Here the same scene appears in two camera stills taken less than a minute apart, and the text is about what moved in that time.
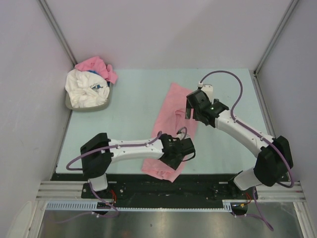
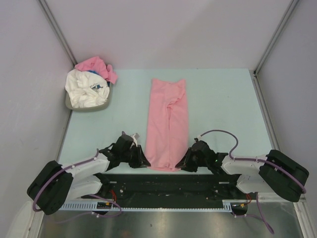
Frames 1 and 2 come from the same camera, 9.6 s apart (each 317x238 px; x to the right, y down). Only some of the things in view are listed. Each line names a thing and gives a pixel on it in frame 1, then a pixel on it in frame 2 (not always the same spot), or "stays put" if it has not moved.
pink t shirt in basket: (95, 64) stays put
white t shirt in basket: (86, 89) stays put
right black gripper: (188, 113) to (184, 164)
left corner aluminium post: (48, 14) stays put
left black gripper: (174, 163) to (140, 161)
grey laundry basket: (96, 107) stays put
